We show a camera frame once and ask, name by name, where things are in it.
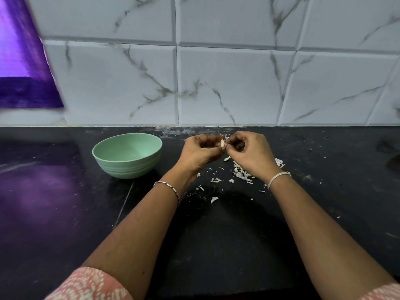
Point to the person's left hand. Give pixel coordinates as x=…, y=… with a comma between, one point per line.
x=199, y=151

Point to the pink patterned left sleeve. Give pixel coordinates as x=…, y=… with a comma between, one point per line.
x=89, y=285

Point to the small fallen garlic piece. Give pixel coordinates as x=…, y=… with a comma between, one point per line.
x=214, y=199

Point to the pile of white garlic peels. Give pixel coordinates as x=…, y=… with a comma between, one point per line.
x=244, y=173

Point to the white garlic bulb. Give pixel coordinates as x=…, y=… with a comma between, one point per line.
x=223, y=143

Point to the pink patterned right sleeve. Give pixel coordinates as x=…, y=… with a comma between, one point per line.
x=381, y=292

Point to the mint green bowl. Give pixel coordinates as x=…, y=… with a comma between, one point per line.
x=127, y=155

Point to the person's left forearm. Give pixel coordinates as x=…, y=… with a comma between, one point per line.
x=131, y=240

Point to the purple cloth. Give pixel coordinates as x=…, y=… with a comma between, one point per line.
x=25, y=53

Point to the person's right hand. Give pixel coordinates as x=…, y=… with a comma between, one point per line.
x=253, y=156

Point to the pink patterned sleeve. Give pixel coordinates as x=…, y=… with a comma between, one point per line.
x=381, y=292
x=89, y=285

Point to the person's right forearm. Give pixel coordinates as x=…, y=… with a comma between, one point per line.
x=334, y=243

